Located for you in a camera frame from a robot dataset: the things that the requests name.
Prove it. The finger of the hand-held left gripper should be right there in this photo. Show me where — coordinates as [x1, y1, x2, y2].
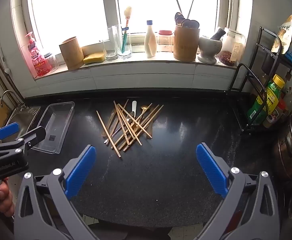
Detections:
[0, 122, 20, 145]
[0, 126, 47, 158]

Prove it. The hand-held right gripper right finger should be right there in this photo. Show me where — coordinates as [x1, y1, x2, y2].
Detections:
[195, 143, 280, 240]

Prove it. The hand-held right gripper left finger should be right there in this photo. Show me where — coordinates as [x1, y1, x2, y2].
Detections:
[13, 144, 104, 240]

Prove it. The clear plastic tray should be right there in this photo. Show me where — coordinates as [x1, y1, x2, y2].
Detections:
[31, 102, 75, 154]

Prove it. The silver metal spoon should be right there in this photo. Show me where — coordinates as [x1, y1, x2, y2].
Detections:
[104, 116, 134, 145]

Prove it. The small wooden spoon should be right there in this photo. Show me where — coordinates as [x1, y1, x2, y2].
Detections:
[101, 111, 118, 137]

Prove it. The pile of wooden chopsticks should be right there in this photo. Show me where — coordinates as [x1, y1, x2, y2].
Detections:
[96, 99, 164, 158]

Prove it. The white-handled metal spoon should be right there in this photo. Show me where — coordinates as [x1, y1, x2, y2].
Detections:
[130, 101, 138, 120]

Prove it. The gold spoon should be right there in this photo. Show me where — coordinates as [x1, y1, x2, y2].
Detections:
[126, 104, 153, 130]

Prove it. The person's left hand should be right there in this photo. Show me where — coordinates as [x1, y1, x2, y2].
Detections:
[0, 176, 15, 217]

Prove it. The stainless steel sink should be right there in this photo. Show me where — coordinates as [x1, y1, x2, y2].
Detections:
[6, 106, 41, 140]

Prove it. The metal faucet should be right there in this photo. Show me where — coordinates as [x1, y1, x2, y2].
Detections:
[0, 90, 26, 112]

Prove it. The pink dish soap bottle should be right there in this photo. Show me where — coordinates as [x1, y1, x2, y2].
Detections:
[24, 31, 53, 77]

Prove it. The small glass jar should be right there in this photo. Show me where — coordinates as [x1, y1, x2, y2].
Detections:
[44, 52, 59, 72]

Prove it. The green condiment box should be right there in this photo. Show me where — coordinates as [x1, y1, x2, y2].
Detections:
[247, 74, 286, 125]

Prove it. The red-capped sauce bottle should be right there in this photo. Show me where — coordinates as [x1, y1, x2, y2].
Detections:
[262, 100, 286, 128]

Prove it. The black metal rack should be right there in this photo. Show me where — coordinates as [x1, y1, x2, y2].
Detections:
[228, 26, 292, 133]

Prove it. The empty bamboo holder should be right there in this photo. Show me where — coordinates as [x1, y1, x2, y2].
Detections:
[59, 36, 84, 70]

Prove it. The yellow sponge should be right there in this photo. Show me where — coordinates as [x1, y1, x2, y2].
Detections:
[83, 52, 106, 65]

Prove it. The tall clear glass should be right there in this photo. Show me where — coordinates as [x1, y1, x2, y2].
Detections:
[102, 25, 121, 61]

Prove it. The glass jar of chili flakes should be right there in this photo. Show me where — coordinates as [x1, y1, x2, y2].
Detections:
[219, 27, 246, 67]

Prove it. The stone mortar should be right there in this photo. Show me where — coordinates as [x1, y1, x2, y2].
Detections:
[198, 36, 223, 64]

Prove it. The clear glass cup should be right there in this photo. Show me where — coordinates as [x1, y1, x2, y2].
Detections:
[117, 26, 132, 59]

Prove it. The bamboo utensil holder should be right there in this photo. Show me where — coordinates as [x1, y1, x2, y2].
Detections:
[173, 25, 200, 62]

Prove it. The white-framed window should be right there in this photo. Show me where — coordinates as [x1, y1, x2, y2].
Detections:
[11, 0, 253, 55]

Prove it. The red-lidded glass jar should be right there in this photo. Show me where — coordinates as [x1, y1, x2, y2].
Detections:
[157, 30, 174, 53]

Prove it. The dark stone pestle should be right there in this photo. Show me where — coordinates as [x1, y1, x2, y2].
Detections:
[210, 27, 227, 40]

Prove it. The white blue-capped sauce bottle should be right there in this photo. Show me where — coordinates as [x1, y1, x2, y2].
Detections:
[144, 20, 158, 58]

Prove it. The printed snack bag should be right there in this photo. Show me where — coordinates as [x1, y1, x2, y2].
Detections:
[272, 14, 292, 55]

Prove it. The metal chopstick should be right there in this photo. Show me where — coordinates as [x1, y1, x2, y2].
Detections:
[187, 0, 195, 20]
[175, 0, 184, 18]

